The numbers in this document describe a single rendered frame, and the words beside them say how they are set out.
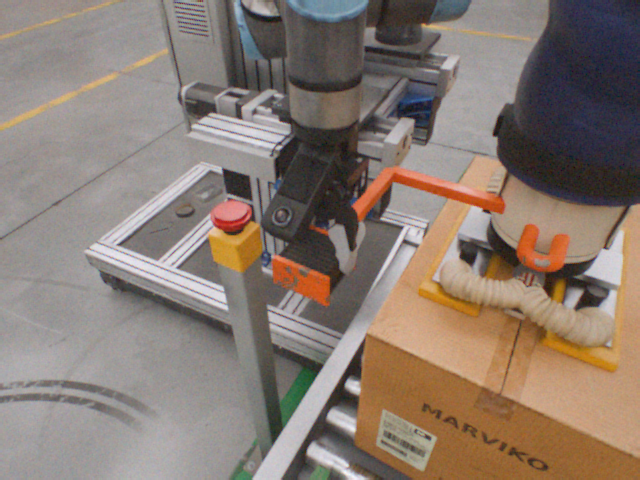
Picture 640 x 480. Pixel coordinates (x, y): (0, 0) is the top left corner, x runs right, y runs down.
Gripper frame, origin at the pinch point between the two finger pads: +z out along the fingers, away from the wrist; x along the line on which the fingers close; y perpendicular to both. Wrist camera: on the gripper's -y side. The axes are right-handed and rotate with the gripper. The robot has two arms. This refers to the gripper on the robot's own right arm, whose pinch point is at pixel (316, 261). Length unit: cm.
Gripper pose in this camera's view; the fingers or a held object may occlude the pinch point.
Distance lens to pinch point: 59.5
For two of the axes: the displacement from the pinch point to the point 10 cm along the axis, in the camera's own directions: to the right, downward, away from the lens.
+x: -8.7, -3.4, 3.7
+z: 0.0, 7.3, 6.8
